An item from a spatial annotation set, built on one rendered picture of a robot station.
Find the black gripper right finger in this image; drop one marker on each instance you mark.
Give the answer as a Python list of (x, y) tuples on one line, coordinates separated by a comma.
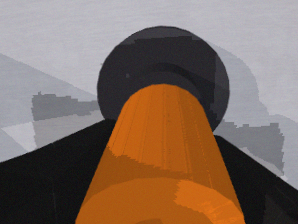
[(264, 198)]

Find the orange knob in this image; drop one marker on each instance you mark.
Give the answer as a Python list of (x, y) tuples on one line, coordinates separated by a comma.
[(161, 166)]

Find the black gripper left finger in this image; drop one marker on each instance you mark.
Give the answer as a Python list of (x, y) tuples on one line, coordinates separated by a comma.
[(47, 186)]

